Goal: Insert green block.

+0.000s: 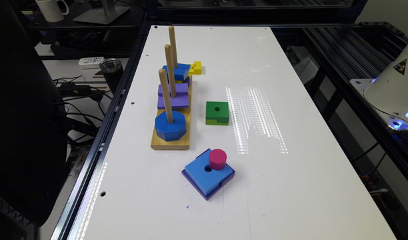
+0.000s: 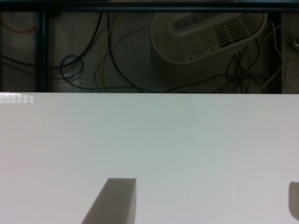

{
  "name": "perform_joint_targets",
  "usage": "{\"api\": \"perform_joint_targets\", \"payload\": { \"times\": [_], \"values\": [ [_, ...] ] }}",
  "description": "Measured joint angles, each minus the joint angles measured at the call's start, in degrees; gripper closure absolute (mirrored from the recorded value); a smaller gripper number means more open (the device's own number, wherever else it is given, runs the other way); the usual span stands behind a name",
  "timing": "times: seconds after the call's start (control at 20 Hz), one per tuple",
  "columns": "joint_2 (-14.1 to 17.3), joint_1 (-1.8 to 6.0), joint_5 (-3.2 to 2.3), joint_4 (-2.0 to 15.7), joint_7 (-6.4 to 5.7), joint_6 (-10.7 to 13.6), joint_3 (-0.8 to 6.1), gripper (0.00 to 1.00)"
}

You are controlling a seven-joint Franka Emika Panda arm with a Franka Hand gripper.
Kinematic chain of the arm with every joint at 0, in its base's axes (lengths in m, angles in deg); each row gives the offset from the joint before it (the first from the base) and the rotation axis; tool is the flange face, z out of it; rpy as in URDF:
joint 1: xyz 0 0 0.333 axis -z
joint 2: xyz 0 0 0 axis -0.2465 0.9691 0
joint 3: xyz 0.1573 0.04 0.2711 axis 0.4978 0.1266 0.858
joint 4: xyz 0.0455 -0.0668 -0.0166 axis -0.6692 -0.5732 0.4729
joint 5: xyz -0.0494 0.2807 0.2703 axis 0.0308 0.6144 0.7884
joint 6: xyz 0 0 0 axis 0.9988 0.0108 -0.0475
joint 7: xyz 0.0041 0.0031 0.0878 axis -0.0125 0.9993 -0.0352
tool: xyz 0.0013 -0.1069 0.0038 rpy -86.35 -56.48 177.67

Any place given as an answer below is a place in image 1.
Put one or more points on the green square block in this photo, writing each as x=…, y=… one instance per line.
x=217, y=113

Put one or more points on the purple square block on peg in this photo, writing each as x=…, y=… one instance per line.
x=180, y=102

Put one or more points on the blue octagon block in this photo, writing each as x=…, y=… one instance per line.
x=170, y=131

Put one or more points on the magenta cylinder block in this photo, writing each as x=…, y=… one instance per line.
x=217, y=159

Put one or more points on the yellow notched block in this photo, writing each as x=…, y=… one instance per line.
x=196, y=68

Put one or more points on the blue block on rear peg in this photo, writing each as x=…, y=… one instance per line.
x=181, y=73

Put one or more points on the light blue square block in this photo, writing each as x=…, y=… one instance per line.
x=206, y=180

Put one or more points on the dark purple square block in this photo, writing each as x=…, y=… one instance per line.
x=209, y=172

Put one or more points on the wooden peg base board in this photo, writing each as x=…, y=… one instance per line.
x=158, y=143

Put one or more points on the front wooden peg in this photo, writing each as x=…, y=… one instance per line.
x=166, y=95

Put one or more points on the wooden peg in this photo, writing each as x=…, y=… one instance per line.
x=173, y=46
x=170, y=69
x=166, y=95

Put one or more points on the middle wooden peg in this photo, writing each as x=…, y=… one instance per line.
x=170, y=69

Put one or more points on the rear wooden peg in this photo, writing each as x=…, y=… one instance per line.
x=173, y=46

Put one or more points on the black tumbler cup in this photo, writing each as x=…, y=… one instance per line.
x=112, y=70

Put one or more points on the white remote device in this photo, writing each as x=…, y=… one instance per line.
x=90, y=63

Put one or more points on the black power strip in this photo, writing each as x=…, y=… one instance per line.
x=73, y=90

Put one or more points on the silver monitor stand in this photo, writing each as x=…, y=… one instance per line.
x=105, y=15

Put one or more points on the black office chair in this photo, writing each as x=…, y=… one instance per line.
x=33, y=144

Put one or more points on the white mug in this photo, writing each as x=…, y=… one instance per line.
x=51, y=10

